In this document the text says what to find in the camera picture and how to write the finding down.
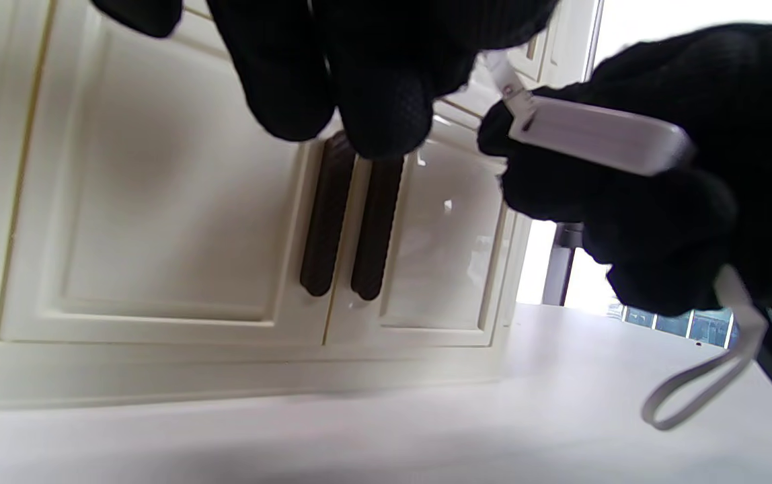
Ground person's left hand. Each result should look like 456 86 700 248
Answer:
90 0 563 161

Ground person's right hand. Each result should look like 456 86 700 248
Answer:
476 22 772 318

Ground cream two-tier cabinet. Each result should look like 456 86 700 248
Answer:
0 0 603 412

